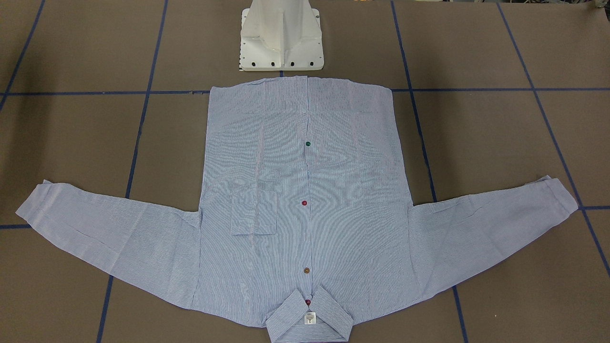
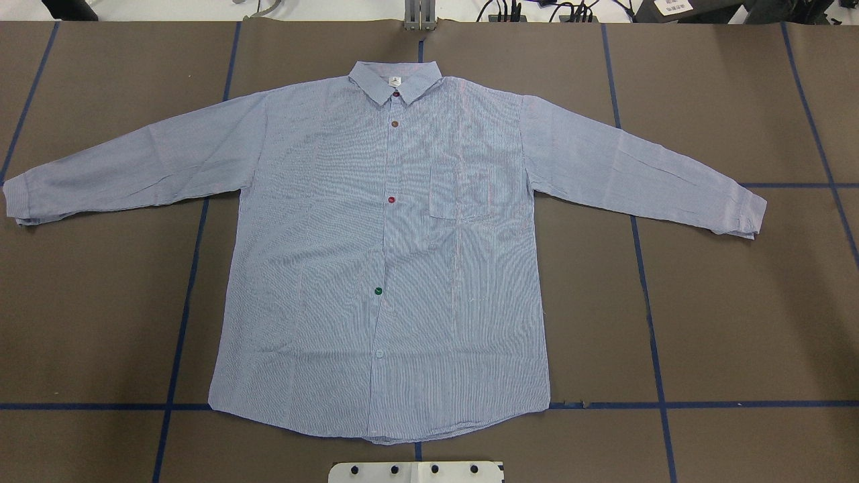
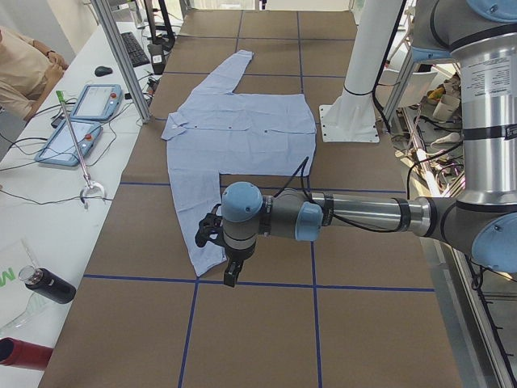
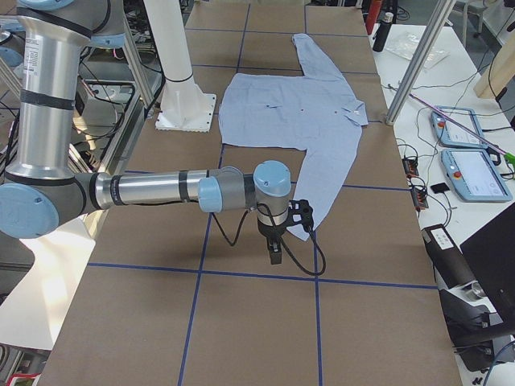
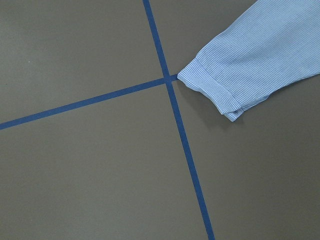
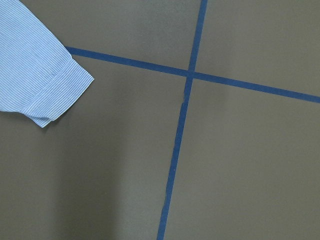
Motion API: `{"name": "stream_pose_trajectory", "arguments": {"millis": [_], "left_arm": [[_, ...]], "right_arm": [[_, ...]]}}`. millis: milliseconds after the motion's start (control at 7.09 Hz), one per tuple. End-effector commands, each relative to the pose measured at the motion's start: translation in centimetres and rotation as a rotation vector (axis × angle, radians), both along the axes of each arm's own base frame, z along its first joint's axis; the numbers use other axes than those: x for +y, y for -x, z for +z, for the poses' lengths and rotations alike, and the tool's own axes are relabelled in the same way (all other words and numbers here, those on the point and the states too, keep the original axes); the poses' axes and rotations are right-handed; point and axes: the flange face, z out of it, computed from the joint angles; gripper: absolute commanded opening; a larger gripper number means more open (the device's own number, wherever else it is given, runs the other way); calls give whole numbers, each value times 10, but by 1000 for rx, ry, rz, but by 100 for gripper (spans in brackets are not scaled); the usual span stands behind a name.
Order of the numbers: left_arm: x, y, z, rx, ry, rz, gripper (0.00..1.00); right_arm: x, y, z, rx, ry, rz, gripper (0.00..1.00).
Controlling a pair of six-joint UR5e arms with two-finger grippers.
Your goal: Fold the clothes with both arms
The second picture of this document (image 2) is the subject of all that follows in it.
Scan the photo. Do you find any grey aluminium frame post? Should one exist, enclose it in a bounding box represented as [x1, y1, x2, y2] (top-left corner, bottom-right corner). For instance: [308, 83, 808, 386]
[404, 0, 438, 32]

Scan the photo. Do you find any black power strip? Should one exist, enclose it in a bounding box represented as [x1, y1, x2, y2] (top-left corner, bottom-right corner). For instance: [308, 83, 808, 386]
[474, 1, 599, 23]

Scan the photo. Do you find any light blue striped shirt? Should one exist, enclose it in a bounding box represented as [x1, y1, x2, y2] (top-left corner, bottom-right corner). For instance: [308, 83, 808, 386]
[3, 62, 767, 445]

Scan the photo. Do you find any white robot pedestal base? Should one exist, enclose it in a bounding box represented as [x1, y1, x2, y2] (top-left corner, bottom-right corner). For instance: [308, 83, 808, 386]
[327, 461, 506, 482]

